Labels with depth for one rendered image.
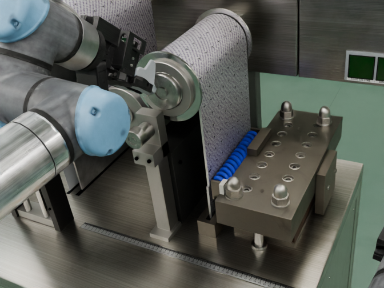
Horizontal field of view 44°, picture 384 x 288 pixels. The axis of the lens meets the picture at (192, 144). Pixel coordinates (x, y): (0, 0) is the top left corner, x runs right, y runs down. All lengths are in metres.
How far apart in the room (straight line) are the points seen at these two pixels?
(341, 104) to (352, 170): 2.18
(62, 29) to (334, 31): 0.64
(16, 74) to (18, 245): 0.64
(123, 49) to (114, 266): 0.49
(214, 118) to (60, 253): 0.46
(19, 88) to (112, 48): 0.22
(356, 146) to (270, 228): 2.09
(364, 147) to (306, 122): 1.80
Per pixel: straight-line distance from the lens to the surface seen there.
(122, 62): 0.78
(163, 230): 1.10
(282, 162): 1.07
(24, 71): 0.64
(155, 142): 0.97
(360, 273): 2.25
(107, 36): 0.77
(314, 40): 1.14
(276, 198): 0.94
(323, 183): 1.07
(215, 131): 1.01
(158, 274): 1.03
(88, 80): 0.77
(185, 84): 0.89
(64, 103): 0.54
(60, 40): 0.67
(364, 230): 2.44
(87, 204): 1.25
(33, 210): 1.25
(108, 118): 0.53
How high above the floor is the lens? 1.65
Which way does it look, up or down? 33 degrees down
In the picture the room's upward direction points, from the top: 7 degrees counter-clockwise
